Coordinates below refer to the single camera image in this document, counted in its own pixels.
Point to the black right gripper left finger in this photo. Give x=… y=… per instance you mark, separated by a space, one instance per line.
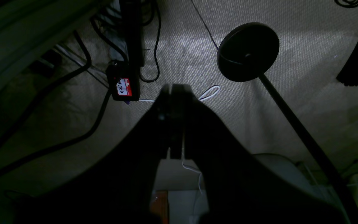
x=118 y=188

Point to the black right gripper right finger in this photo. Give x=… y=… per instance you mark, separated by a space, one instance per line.
x=240 y=189

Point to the black box with name sticker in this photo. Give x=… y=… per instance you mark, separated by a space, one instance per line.
x=123 y=81

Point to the black round lamp base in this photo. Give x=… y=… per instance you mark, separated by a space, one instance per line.
x=246 y=53

